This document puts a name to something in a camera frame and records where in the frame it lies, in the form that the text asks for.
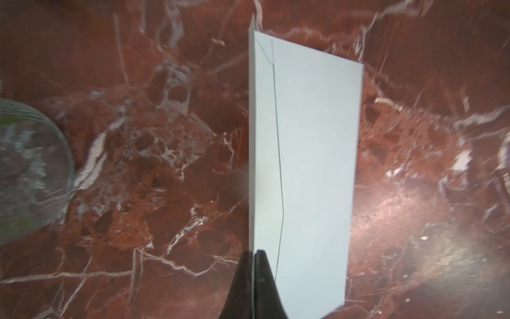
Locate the light blue envelope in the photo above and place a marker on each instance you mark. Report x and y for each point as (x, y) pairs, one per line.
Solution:
(304, 114)

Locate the glass vase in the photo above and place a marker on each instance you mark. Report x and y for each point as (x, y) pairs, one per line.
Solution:
(37, 171)

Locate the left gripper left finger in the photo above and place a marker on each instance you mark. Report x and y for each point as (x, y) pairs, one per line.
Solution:
(238, 304)

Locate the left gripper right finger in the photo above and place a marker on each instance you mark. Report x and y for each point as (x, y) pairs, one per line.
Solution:
(267, 291)

